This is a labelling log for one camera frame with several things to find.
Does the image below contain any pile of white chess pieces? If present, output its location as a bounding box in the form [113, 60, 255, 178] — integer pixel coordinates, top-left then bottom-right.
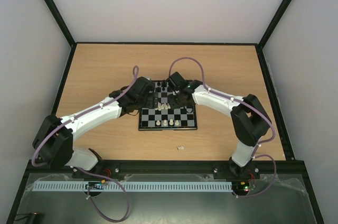
[157, 103, 171, 111]

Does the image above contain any black aluminium mounting rail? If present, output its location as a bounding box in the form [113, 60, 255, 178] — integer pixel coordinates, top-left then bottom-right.
[26, 158, 307, 180]

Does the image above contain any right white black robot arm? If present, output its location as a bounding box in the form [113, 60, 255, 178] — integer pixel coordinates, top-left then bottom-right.
[166, 72, 272, 178]

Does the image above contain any black cylinder on lower shelf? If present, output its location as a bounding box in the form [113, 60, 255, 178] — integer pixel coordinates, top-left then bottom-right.
[25, 212, 41, 224]

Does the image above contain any black enclosure frame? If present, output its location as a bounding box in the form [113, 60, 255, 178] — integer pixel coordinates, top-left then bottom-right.
[6, 0, 324, 223]

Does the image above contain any black king at e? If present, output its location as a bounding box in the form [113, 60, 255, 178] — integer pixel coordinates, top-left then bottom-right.
[161, 80, 168, 88]

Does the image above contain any folding black white chessboard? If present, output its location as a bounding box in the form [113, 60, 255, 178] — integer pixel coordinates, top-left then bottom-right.
[138, 80, 198, 131]

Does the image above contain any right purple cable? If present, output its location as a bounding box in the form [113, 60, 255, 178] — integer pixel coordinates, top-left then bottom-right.
[168, 57, 277, 199]

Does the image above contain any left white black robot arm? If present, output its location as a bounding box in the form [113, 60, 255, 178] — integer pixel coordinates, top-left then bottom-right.
[32, 77, 157, 171]

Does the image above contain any light blue slotted cable duct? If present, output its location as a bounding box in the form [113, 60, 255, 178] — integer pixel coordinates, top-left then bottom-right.
[32, 181, 232, 193]

